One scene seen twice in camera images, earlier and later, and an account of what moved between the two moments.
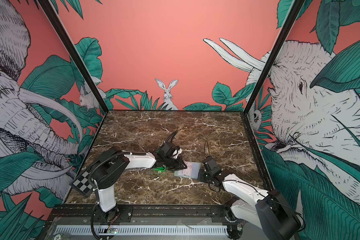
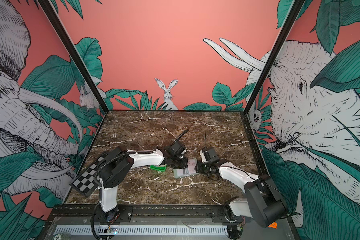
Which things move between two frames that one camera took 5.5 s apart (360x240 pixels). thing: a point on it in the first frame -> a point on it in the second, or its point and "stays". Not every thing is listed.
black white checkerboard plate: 82,183 stays
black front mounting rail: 139,214 stays
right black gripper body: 206,177 -> 205,168
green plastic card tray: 161,169 stays
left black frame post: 48,8 stays
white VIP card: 187,172 -> 191,163
